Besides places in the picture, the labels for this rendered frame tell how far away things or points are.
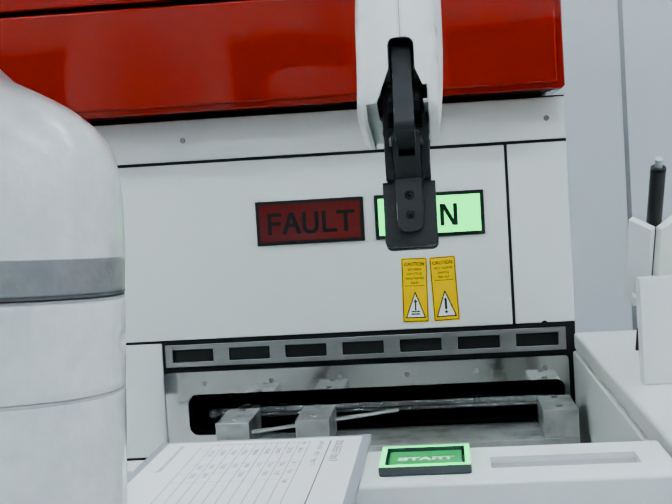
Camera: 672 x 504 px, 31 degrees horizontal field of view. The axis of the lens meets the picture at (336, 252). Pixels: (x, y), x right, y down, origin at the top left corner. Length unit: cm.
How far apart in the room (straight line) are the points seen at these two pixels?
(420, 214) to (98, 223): 33
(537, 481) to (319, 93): 66
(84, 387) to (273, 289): 92
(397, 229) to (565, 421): 52
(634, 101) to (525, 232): 154
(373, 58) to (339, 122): 62
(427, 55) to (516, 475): 25
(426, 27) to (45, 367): 38
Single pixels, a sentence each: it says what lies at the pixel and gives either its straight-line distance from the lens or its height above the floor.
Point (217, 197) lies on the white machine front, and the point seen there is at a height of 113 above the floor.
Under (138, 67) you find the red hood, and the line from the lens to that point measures 133.
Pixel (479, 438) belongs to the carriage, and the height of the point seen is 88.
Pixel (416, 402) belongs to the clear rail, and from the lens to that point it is 134.
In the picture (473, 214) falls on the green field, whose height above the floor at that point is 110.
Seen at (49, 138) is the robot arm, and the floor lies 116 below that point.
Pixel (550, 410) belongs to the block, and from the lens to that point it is 122.
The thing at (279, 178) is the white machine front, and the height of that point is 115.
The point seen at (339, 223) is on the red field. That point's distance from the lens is 134.
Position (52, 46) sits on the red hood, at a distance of 136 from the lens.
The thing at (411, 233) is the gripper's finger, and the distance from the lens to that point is 75.
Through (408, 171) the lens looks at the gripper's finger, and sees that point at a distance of 74.
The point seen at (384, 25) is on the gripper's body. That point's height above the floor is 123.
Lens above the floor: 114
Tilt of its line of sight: 3 degrees down
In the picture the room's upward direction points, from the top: 3 degrees counter-clockwise
